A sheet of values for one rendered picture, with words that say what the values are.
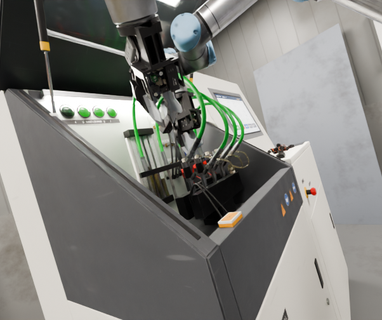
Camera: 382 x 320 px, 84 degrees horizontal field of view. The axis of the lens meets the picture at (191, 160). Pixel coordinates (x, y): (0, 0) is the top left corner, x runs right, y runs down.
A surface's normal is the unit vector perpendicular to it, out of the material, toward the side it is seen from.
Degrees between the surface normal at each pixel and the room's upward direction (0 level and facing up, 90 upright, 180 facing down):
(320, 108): 82
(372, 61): 90
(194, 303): 90
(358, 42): 90
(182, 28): 90
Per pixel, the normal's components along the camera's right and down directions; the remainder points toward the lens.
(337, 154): -0.72, 0.07
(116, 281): -0.56, 0.18
